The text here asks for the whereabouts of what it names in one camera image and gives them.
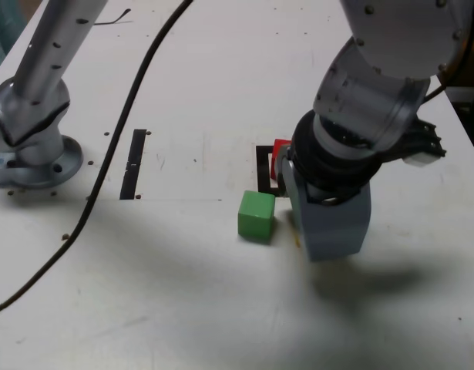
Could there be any black looped wrist cable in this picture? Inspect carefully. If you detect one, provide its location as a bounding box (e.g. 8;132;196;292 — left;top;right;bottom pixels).
404;119;448;163

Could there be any green cube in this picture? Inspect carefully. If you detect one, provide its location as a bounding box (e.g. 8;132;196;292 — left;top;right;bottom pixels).
237;190;277;245

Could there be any black tape strip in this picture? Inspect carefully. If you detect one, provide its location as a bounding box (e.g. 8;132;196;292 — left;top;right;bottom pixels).
119;129;148;201

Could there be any teal cloth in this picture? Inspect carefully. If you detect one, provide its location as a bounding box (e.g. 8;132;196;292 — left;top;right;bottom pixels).
0;0;29;55

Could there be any red cube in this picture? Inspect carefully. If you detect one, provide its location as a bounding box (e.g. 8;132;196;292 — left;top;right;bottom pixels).
270;139;294;181

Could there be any thick black cable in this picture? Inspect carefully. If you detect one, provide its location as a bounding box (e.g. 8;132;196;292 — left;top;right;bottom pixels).
0;0;193;316

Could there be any thin dark wire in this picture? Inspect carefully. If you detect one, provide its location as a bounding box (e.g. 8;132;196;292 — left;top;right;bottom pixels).
93;9;132;27

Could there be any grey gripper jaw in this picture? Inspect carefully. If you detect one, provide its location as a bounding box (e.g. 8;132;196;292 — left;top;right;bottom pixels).
279;154;296;200
288;161;372;263

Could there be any black tape square outline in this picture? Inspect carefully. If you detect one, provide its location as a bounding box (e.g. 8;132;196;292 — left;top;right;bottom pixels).
255;144;284;193

